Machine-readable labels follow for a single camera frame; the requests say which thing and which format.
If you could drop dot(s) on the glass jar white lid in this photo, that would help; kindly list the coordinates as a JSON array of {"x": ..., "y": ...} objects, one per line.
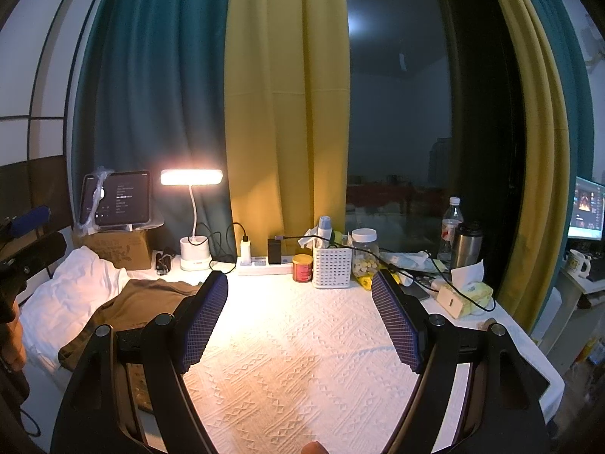
[{"x": 365, "y": 255}]

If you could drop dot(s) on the white perforated basket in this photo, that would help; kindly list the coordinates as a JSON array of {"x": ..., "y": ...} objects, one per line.
[{"x": 333, "y": 269}]

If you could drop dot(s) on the white mug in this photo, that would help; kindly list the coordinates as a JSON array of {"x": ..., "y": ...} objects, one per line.
[{"x": 576, "y": 262}]

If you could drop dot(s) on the white desk lamp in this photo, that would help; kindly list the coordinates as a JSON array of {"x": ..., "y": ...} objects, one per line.
[{"x": 194, "y": 257}]

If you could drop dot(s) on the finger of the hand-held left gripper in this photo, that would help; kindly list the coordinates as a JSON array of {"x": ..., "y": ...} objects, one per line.
[
  {"x": 28, "y": 222},
  {"x": 42, "y": 250}
]

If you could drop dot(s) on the plastic water bottle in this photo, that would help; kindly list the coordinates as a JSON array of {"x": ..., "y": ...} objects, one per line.
[{"x": 449, "y": 227}]

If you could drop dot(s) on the crumpled white tissue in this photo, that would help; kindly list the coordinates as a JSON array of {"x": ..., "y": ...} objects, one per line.
[{"x": 307, "y": 241}]

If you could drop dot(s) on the teal and yellow curtain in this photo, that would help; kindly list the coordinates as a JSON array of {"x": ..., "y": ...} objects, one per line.
[
  {"x": 165, "y": 104},
  {"x": 539, "y": 151}
]

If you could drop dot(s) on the white side table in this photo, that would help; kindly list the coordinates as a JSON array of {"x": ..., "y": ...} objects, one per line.
[{"x": 567, "y": 293}]

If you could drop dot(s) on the yellow tissue pack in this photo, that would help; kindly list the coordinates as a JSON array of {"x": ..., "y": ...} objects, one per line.
[{"x": 477, "y": 293}]

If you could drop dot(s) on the blue white spray can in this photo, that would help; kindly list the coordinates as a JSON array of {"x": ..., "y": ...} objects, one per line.
[{"x": 324, "y": 231}]

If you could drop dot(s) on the red tin can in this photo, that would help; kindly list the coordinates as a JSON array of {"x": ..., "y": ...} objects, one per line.
[{"x": 302, "y": 269}]

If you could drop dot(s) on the computer monitor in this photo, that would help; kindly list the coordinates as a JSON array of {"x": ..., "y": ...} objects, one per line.
[{"x": 588, "y": 208}]

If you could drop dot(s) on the black tablet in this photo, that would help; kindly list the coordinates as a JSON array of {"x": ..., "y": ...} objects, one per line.
[{"x": 123, "y": 198}]

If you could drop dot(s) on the white charger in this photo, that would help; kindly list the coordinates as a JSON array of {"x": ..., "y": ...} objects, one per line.
[{"x": 246, "y": 250}]

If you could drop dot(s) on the grey phone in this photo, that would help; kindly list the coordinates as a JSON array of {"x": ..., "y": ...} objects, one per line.
[{"x": 416, "y": 291}]

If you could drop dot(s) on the dark wooden headboard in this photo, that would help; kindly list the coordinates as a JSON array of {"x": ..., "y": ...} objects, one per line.
[{"x": 42, "y": 184}]

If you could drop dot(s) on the brown t-shirt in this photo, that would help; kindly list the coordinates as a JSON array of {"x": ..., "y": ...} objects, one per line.
[{"x": 137, "y": 300}]

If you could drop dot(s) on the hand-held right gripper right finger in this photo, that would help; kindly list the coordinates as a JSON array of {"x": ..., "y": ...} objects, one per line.
[{"x": 397, "y": 321}]

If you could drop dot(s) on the white power strip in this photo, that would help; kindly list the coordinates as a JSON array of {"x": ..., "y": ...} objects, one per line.
[{"x": 262, "y": 268}]

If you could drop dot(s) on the white panelled sliding door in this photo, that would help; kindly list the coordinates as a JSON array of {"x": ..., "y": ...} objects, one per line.
[{"x": 47, "y": 80}]

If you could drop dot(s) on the cardboard box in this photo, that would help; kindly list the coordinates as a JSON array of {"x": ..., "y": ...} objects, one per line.
[{"x": 118, "y": 248}]

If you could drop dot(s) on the steel tumbler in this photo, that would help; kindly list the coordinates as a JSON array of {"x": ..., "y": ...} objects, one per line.
[{"x": 465, "y": 246}]

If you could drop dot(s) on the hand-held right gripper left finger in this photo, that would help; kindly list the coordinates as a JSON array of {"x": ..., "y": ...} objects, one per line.
[{"x": 203, "y": 321}]

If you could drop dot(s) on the dark window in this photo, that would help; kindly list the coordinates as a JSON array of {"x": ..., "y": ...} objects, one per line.
[{"x": 401, "y": 127}]

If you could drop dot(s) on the person's left hand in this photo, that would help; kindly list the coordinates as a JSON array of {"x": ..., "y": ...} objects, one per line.
[{"x": 12, "y": 345}]

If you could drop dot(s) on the small brown object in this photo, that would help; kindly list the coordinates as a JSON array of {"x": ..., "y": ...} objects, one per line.
[{"x": 487, "y": 324}]

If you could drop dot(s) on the white textured table cover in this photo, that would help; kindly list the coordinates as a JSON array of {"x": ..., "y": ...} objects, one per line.
[{"x": 293, "y": 364}]

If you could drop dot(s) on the white crumpled cloth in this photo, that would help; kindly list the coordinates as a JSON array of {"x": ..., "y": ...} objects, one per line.
[{"x": 71, "y": 288}]

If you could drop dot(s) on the black charger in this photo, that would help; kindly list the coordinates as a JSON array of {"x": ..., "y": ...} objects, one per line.
[{"x": 274, "y": 251}]

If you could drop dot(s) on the person's right hand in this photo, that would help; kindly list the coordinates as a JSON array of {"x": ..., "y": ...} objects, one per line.
[{"x": 314, "y": 448}]

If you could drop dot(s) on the pale wipes pouch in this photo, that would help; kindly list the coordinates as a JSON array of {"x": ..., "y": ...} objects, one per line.
[{"x": 411, "y": 261}]

